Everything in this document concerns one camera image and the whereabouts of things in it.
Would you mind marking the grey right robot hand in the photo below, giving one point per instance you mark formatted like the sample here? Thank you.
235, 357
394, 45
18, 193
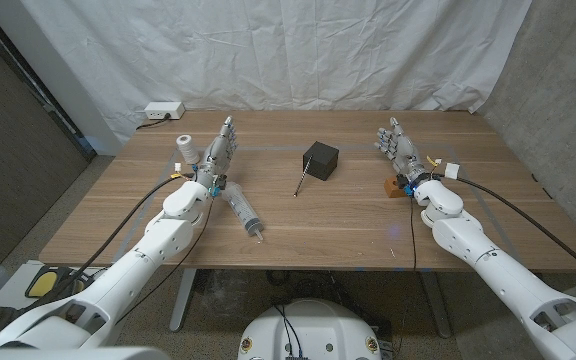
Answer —
403, 152

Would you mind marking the grey metal table leg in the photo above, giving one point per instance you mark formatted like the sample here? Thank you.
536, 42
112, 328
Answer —
183, 300
435, 305

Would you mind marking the orange wooden block with holes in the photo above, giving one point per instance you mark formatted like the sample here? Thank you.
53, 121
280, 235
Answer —
392, 189

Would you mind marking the white bandage roll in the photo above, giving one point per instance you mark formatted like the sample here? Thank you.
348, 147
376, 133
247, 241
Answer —
187, 147

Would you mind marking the white power strip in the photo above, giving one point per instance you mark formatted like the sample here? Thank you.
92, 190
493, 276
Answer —
164, 110

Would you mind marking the thin black pen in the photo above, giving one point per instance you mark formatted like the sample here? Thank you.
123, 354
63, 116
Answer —
303, 176

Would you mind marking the large clear plastic syringe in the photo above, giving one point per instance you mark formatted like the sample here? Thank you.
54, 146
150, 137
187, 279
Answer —
242, 207

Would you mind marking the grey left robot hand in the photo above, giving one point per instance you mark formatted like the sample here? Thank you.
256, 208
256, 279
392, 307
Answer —
216, 157

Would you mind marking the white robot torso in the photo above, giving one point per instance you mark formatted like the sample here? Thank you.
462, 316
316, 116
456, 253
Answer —
313, 330

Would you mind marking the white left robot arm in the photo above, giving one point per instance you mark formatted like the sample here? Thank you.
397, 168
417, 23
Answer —
133, 265

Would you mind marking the black cube block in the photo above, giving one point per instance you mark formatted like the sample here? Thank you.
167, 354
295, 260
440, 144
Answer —
324, 159

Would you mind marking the white backdrop cloth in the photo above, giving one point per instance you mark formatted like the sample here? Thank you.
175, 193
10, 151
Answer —
288, 50

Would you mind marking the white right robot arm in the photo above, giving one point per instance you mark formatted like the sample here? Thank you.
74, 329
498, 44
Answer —
493, 275

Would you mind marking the yellow and black floor device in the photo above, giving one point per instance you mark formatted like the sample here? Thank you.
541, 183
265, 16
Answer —
43, 282

